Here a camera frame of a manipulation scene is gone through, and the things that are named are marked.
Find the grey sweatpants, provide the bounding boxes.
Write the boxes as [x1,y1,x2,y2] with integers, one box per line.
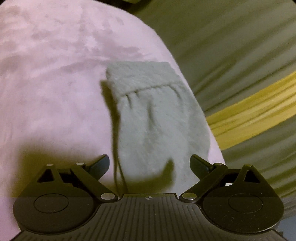
[106,62,210,194]

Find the pink fleece bed blanket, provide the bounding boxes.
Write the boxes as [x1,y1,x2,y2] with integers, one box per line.
[0,0,226,239]

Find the yellow curtain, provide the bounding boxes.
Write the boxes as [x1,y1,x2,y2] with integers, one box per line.
[206,72,295,150]

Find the green curtain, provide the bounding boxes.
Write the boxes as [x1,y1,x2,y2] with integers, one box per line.
[129,1,295,197]

